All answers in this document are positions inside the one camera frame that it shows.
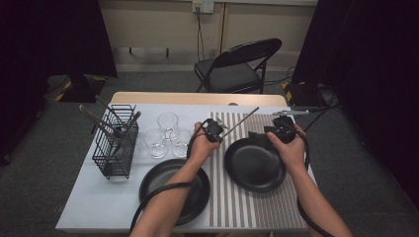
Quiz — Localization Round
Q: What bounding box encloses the dark slim utensil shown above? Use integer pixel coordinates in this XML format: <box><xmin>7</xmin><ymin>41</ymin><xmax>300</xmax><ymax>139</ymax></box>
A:
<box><xmin>94</xmin><ymin>94</ymin><xmax>125</xmax><ymax>124</ymax></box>
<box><xmin>113</xmin><ymin>111</ymin><xmax>142</xmax><ymax>156</ymax></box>

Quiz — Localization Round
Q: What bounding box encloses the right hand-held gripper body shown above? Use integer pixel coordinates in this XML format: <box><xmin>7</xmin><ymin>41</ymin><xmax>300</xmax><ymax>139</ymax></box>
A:
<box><xmin>270</xmin><ymin>109</ymin><xmax>310</xmax><ymax>144</ymax></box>

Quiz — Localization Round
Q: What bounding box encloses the black floor cable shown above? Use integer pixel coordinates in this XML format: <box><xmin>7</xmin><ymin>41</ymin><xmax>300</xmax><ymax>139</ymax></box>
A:
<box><xmin>297</xmin><ymin>97</ymin><xmax>343</xmax><ymax>137</ymax></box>
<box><xmin>263</xmin><ymin>65</ymin><xmax>295</xmax><ymax>87</ymax></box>

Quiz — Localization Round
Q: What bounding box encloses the person's left hand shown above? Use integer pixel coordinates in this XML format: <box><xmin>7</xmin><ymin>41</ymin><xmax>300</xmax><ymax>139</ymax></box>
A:
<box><xmin>187</xmin><ymin>121</ymin><xmax>221</xmax><ymax>166</ymax></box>

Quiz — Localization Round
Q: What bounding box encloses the clear glass cup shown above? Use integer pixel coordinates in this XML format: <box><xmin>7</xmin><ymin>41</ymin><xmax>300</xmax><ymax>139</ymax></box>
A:
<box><xmin>156</xmin><ymin>112</ymin><xmax>180</xmax><ymax>142</ymax></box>
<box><xmin>143</xmin><ymin>127</ymin><xmax>169</xmax><ymax>160</ymax></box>
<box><xmin>171</xmin><ymin>127</ymin><xmax>193</xmax><ymax>158</ymax></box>

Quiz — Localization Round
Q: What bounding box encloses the striped placemat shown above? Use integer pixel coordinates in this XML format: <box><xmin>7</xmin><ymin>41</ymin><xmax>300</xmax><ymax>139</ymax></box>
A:
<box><xmin>209</xmin><ymin>112</ymin><xmax>309</xmax><ymax>229</ymax></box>

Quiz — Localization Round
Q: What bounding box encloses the person's right hand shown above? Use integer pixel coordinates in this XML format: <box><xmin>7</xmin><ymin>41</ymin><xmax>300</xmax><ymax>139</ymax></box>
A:
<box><xmin>267</xmin><ymin>123</ymin><xmax>306</xmax><ymax>172</ymax></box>

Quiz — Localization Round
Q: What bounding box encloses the black wire cutlery basket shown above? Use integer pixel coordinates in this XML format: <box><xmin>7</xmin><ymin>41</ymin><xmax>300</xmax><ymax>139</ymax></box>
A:
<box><xmin>92</xmin><ymin>104</ymin><xmax>140</xmax><ymax>181</ymax></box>

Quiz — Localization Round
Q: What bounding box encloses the black folding chair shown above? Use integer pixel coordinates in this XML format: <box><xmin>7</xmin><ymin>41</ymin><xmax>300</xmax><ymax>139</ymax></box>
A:
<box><xmin>194</xmin><ymin>38</ymin><xmax>284</xmax><ymax>95</ymax></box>

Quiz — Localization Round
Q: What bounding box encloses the long silver utensil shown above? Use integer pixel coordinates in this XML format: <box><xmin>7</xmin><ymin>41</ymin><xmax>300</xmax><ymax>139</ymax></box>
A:
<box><xmin>78</xmin><ymin>104</ymin><xmax>125</xmax><ymax>139</ymax></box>

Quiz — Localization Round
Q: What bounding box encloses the hand-held gripper cable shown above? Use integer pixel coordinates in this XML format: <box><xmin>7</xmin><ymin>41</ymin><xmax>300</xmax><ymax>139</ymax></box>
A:
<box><xmin>294</xmin><ymin>129</ymin><xmax>334</xmax><ymax>237</ymax></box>
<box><xmin>129</xmin><ymin>126</ymin><xmax>208</xmax><ymax>236</ymax></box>

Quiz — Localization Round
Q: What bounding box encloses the left hand-held gripper cable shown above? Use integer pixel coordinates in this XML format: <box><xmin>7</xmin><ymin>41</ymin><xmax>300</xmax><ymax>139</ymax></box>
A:
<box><xmin>129</xmin><ymin>126</ymin><xmax>208</xmax><ymax>236</ymax></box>

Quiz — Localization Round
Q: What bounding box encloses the black plate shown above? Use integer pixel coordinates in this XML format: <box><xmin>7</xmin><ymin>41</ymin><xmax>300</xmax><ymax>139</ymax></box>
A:
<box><xmin>223</xmin><ymin>137</ymin><xmax>288</xmax><ymax>194</ymax></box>
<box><xmin>138</xmin><ymin>158</ymin><xmax>211</xmax><ymax>227</ymax></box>

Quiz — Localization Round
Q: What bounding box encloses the white wall socket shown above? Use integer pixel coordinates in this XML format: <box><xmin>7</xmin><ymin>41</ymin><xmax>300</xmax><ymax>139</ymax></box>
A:
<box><xmin>192</xmin><ymin>0</ymin><xmax>215</xmax><ymax>14</ymax></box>

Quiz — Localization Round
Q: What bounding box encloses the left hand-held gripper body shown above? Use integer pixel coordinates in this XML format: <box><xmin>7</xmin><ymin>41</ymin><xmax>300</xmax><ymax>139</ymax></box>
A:
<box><xmin>201</xmin><ymin>118</ymin><xmax>228</xmax><ymax>143</ymax></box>

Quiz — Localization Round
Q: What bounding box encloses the black stand base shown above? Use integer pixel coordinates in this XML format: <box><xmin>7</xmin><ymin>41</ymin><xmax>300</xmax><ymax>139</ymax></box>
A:
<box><xmin>282</xmin><ymin>80</ymin><xmax>328</xmax><ymax>107</ymax></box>
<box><xmin>53</xmin><ymin>73</ymin><xmax>108</xmax><ymax>104</ymax></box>

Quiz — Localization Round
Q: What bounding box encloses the black wall cable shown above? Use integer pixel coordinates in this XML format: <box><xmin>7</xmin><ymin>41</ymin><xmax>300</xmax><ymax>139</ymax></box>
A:
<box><xmin>196</xmin><ymin>6</ymin><xmax>207</xmax><ymax>62</ymax></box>

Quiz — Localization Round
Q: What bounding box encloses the black curtain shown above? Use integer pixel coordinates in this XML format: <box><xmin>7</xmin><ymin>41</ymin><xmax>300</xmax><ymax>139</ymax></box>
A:
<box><xmin>291</xmin><ymin>0</ymin><xmax>419</xmax><ymax>201</ymax></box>
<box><xmin>0</xmin><ymin>0</ymin><xmax>119</xmax><ymax>166</ymax></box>

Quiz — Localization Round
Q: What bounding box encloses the right hand-held gripper cable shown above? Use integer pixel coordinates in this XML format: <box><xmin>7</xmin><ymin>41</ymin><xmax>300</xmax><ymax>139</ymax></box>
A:
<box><xmin>294</xmin><ymin>129</ymin><xmax>334</xmax><ymax>237</ymax></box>

